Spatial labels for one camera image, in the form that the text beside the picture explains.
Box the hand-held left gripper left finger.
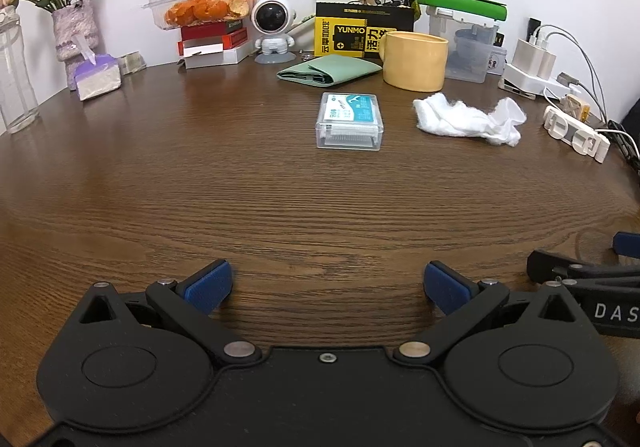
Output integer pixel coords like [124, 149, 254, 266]
[79, 258, 264, 369]

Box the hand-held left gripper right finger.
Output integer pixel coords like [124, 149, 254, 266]
[393, 260, 588, 369]

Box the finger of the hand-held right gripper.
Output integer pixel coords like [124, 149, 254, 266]
[526, 249, 640, 295]
[613, 231, 640, 259]

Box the white cloth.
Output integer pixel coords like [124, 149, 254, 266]
[412, 92, 528, 148]

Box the clear plastic floss box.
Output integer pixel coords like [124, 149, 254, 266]
[314, 92, 387, 154]

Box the clear plastic storage container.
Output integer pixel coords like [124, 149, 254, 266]
[426, 7, 502, 84]

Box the green container lid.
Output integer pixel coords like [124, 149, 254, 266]
[417, 0, 509, 22]

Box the white clip holder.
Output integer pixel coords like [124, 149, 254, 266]
[543, 105, 612, 164]

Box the beige connector plug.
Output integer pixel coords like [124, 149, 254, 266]
[560, 96, 592, 120]

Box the white power strip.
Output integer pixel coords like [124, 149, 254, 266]
[498, 62, 584, 101]

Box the white charger block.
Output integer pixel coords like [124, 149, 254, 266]
[512, 38, 558, 80]

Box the yellow cup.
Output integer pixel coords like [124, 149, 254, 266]
[378, 31, 450, 93]

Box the white flat box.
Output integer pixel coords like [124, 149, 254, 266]
[177, 39, 262, 70]

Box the purple tissue pack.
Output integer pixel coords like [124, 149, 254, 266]
[74, 54, 124, 102]

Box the small grey block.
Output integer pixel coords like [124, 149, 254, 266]
[117, 51, 147, 76]

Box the folded green cloth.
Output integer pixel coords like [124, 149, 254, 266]
[276, 54, 384, 88]

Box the red box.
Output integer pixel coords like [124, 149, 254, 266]
[179, 22, 249, 51]

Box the white astronaut robot toy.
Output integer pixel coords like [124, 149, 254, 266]
[249, 0, 299, 64]

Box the yellow and black box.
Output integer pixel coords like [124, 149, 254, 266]
[314, 2, 416, 60]

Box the clear clamshell with orange peels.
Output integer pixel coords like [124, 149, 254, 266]
[139, 0, 269, 32]

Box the clear glass bottle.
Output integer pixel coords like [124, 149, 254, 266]
[0, 6, 41, 136]

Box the black cable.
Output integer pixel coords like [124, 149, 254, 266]
[594, 125, 640, 174]

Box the white charging cable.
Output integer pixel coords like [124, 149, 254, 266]
[534, 24, 610, 125]

